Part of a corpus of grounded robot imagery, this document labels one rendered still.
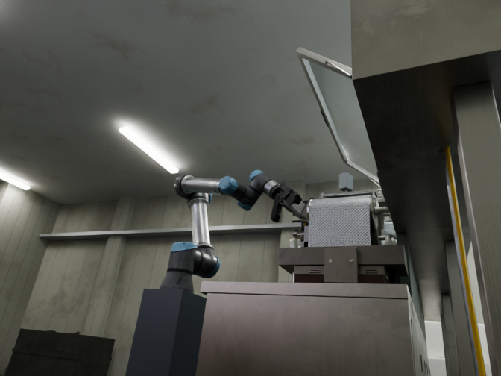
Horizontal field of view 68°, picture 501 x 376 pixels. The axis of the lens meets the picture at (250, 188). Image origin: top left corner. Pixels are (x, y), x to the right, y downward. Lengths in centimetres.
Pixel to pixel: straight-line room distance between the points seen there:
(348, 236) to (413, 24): 89
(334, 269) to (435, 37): 73
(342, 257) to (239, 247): 475
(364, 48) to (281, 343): 83
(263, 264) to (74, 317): 360
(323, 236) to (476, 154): 89
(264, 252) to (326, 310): 460
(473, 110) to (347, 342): 69
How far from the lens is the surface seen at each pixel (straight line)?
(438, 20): 78
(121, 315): 684
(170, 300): 162
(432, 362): 416
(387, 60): 73
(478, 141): 71
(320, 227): 150
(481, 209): 65
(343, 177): 223
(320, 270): 126
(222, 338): 127
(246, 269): 577
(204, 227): 190
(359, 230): 147
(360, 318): 114
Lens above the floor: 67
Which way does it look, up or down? 25 degrees up
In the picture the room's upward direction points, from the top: 6 degrees clockwise
